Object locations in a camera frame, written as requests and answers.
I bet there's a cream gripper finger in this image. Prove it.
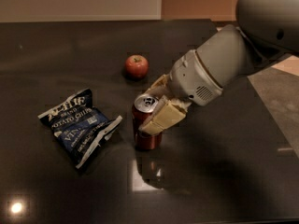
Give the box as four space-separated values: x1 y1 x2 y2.
146 75 172 99
138 97 189 135

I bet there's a red coke can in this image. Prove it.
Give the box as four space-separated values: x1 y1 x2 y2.
131 93 163 151

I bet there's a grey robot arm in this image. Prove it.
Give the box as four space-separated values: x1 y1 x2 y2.
138 0 299 135

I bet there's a blue potato chip bag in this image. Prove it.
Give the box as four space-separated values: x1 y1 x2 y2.
38 89 122 169

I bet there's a red apple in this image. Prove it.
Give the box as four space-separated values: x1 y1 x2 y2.
125 55 150 79

